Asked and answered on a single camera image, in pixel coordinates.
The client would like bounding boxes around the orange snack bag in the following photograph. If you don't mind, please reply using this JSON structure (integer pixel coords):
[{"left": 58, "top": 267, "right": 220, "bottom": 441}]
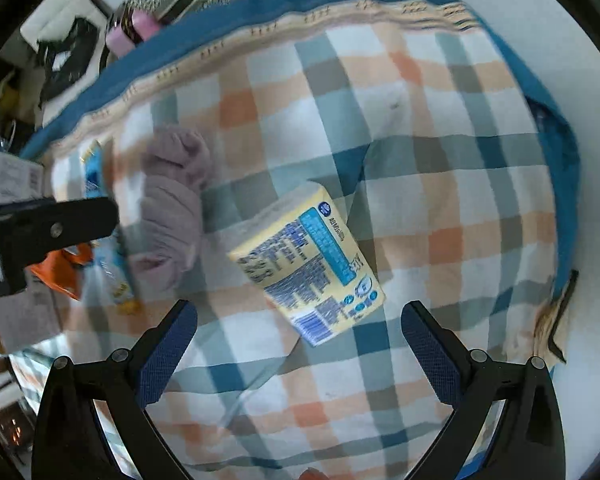
[{"left": 28, "top": 243, "right": 94, "bottom": 300}]

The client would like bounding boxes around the blue Nestle milk sachet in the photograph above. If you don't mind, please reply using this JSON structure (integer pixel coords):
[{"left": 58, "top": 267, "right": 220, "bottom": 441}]
[{"left": 81, "top": 141, "right": 140, "bottom": 315}]

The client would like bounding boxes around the open cardboard box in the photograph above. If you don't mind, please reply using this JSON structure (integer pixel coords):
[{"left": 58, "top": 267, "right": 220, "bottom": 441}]
[{"left": 0, "top": 151, "right": 44, "bottom": 205}]

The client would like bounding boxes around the beige black tag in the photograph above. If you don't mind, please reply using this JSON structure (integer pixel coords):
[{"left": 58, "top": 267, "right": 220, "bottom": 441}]
[{"left": 533, "top": 269, "right": 580, "bottom": 368}]

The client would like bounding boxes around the yellow blue tissue pack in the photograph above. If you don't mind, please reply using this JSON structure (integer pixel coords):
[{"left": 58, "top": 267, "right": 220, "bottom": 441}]
[{"left": 226, "top": 181, "right": 386, "bottom": 347}]

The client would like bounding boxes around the black plastic bag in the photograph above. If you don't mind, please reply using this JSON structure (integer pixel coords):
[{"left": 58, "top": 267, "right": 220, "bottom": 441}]
[{"left": 35, "top": 16, "right": 99, "bottom": 104}]

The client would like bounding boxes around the lilac rolled cloth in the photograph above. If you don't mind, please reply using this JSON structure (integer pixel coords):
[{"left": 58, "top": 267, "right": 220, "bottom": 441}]
[{"left": 132, "top": 125, "right": 212, "bottom": 292}]

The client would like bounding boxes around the plaid checkered blanket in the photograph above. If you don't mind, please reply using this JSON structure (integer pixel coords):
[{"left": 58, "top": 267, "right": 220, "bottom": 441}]
[{"left": 12, "top": 0, "right": 579, "bottom": 479}]

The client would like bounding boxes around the white leather chair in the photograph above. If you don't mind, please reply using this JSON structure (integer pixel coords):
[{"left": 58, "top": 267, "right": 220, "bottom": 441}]
[{"left": 19, "top": 0, "right": 108, "bottom": 51}]

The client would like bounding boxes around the pink suitcase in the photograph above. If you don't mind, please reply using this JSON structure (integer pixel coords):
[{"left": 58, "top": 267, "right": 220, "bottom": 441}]
[{"left": 105, "top": 6, "right": 162, "bottom": 58}]

